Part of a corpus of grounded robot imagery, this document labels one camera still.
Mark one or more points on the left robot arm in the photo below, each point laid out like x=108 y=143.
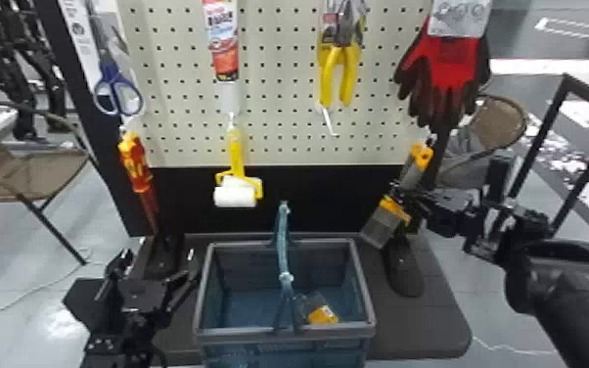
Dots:
x=130 y=349

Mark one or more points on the brown chair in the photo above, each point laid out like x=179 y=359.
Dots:
x=500 y=123
x=22 y=172

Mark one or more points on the white pegboard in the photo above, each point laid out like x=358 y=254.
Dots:
x=284 y=92

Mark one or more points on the yellow paint roller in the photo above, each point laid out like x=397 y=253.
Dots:
x=235 y=192

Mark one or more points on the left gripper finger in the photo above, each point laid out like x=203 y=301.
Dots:
x=182 y=285
x=120 y=264

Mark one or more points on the blue scissors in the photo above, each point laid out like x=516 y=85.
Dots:
x=114 y=82

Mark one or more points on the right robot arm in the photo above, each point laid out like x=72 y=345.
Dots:
x=572 y=298

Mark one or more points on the red screwdriver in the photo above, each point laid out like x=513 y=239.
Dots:
x=135 y=164

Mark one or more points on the yellow paintbrush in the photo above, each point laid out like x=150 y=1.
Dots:
x=420 y=156

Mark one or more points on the black side table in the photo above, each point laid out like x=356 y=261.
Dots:
x=584 y=169

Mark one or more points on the yellow pliers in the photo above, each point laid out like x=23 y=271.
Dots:
x=331 y=67

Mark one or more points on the yellow black tool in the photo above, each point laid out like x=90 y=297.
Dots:
x=321 y=313

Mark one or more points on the red gloves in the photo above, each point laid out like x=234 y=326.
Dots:
x=441 y=67

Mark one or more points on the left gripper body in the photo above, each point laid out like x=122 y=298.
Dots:
x=141 y=297

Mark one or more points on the blue basket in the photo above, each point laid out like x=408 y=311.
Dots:
x=253 y=290

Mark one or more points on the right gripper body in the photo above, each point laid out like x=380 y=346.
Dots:
x=451 y=213

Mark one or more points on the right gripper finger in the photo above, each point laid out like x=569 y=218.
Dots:
x=418 y=217
x=411 y=194

